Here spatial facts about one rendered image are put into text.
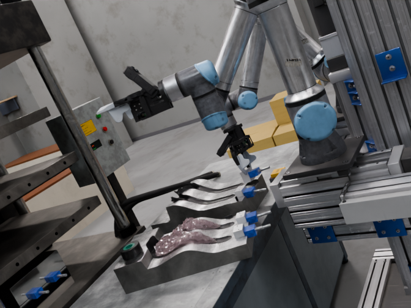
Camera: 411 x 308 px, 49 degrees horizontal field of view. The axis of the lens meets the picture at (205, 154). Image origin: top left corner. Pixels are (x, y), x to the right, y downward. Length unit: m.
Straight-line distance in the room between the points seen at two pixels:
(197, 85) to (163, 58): 8.31
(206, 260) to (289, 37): 0.81
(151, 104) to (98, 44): 9.27
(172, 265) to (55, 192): 4.17
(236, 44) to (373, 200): 0.60
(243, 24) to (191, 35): 7.73
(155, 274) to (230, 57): 0.81
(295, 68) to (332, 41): 0.37
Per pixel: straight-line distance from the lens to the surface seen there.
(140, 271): 1.68
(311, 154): 1.44
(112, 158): 2.54
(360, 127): 1.64
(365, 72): 1.52
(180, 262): 1.62
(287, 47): 1.25
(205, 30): 8.92
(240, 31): 1.38
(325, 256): 2.52
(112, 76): 10.56
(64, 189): 5.78
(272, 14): 1.25
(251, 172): 1.92
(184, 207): 1.95
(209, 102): 1.28
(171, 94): 1.28
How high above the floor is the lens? 1.53
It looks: 13 degrees down
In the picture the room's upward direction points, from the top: 24 degrees counter-clockwise
